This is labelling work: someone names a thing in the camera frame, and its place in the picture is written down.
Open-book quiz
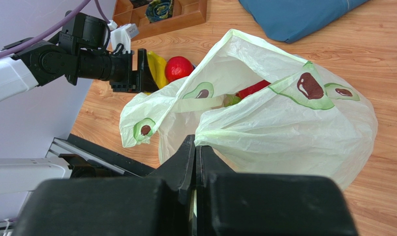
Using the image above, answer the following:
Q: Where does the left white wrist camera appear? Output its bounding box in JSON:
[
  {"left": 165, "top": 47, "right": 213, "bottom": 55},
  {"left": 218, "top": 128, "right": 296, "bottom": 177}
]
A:
[{"left": 108, "top": 20, "right": 139, "bottom": 53}]

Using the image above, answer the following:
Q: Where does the dark green yellow sock roll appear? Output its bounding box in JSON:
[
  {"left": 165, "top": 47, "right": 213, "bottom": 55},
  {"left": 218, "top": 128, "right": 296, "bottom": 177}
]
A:
[{"left": 145, "top": 0, "right": 174, "bottom": 23}]

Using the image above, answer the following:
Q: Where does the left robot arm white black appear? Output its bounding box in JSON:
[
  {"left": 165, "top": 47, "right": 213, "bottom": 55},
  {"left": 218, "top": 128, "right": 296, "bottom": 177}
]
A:
[{"left": 0, "top": 13, "right": 158, "bottom": 102}]

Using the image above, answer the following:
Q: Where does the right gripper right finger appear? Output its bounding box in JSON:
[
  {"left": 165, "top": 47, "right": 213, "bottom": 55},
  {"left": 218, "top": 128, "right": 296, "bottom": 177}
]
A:
[{"left": 196, "top": 146, "right": 358, "bottom": 236}]

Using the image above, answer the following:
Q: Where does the yellow banana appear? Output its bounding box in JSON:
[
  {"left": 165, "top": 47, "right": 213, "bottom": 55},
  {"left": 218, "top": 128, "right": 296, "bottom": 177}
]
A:
[{"left": 147, "top": 51, "right": 169, "bottom": 89}]

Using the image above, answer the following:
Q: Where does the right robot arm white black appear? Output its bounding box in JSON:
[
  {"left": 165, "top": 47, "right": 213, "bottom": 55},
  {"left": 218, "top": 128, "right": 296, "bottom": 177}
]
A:
[{"left": 0, "top": 135, "right": 358, "bottom": 236}]

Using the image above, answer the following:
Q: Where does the blue folded hoodie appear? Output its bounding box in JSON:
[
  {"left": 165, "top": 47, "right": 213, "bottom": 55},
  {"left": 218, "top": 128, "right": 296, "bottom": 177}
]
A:
[{"left": 239, "top": 0, "right": 366, "bottom": 44}]

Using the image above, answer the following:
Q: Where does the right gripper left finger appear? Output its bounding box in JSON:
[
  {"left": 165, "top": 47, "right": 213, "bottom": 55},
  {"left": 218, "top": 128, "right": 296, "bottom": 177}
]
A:
[{"left": 13, "top": 135, "right": 195, "bottom": 236}]

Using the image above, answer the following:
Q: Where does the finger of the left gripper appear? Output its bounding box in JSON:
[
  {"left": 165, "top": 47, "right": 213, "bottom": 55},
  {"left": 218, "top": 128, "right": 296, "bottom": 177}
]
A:
[{"left": 137, "top": 49, "right": 159, "bottom": 93}]

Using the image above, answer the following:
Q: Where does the green grape bunch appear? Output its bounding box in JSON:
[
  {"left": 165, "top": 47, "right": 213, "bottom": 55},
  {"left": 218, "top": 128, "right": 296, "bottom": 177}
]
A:
[{"left": 223, "top": 94, "right": 242, "bottom": 107}]

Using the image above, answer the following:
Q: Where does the wooden compartment tray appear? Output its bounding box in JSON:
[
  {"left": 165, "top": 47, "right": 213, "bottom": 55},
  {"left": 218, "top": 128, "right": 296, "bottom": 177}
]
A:
[{"left": 112, "top": 0, "right": 207, "bottom": 40}]

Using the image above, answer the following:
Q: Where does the pale green plastic bag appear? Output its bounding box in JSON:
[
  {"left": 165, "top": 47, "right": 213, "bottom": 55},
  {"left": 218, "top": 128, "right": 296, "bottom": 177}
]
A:
[{"left": 119, "top": 29, "right": 378, "bottom": 189}]

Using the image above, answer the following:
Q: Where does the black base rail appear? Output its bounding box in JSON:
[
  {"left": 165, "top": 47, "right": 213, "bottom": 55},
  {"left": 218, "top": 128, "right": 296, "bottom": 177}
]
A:
[{"left": 45, "top": 134, "right": 155, "bottom": 178}]

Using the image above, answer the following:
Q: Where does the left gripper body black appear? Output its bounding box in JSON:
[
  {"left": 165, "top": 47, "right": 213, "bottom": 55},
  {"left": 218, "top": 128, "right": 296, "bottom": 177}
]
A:
[{"left": 77, "top": 51, "right": 140, "bottom": 93}]

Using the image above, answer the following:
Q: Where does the shiny red apple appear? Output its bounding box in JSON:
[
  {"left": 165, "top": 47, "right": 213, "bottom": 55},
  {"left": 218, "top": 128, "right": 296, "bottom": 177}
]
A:
[
  {"left": 164, "top": 56, "right": 194, "bottom": 83},
  {"left": 236, "top": 80, "right": 271, "bottom": 99}
]

